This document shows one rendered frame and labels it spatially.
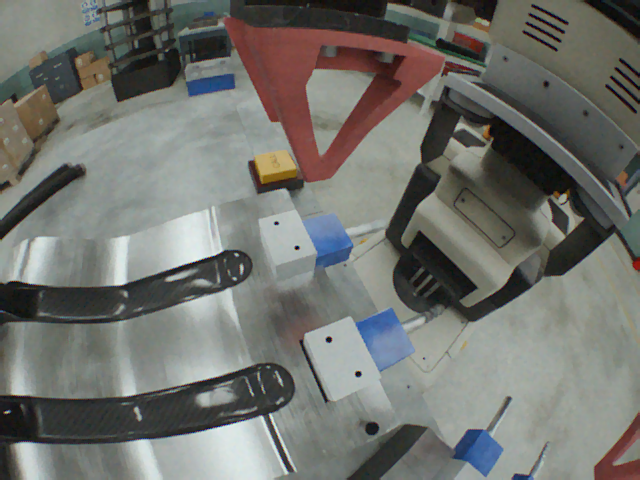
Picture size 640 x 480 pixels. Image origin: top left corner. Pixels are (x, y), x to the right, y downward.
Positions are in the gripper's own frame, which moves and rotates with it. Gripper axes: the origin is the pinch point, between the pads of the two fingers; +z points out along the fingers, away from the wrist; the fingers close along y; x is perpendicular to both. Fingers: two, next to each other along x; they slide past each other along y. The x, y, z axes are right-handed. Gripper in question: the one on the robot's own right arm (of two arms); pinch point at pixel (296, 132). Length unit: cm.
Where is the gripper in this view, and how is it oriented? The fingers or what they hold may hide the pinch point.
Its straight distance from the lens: 14.7
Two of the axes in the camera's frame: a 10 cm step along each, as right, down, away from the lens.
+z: -1.2, 5.9, 8.0
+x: 9.1, -2.5, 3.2
